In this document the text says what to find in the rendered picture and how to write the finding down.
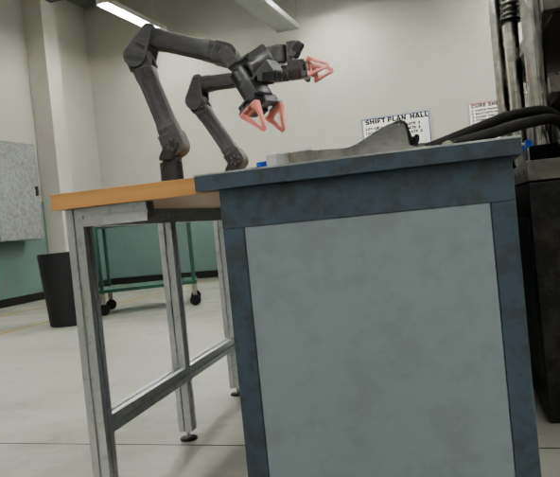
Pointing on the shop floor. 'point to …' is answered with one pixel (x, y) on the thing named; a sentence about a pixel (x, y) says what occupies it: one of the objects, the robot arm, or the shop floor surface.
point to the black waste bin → (58, 289)
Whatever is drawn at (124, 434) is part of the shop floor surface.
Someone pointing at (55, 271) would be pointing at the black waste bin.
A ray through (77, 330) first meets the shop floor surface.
